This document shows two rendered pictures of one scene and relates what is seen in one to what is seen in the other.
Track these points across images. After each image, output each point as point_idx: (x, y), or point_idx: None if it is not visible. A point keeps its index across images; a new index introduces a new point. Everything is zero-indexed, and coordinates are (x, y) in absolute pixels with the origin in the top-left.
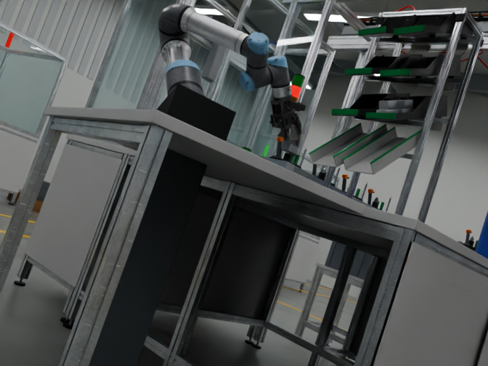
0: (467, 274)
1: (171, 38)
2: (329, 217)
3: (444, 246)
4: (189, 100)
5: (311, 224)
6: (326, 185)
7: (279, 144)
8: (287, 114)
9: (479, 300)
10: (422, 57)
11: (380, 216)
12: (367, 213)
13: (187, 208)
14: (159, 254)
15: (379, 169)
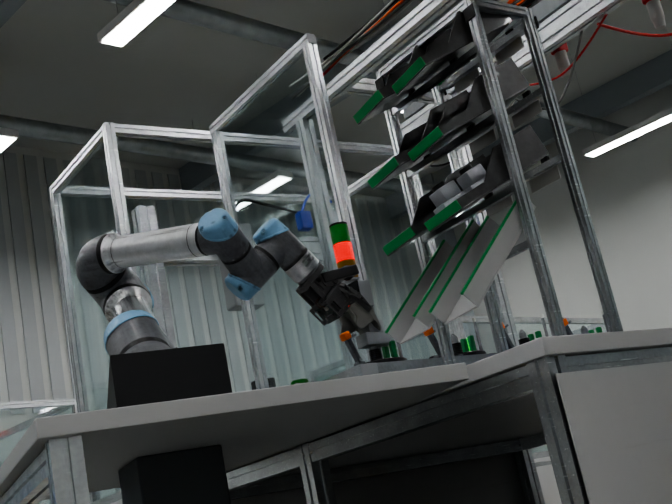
0: None
1: (109, 292)
2: (441, 411)
3: (635, 348)
4: (140, 369)
5: (523, 428)
6: (448, 362)
7: (350, 344)
8: (331, 294)
9: None
10: (465, 94)
11: (496, 365)
12: (479, 372)
13: None
14: None
15: (483, 293)
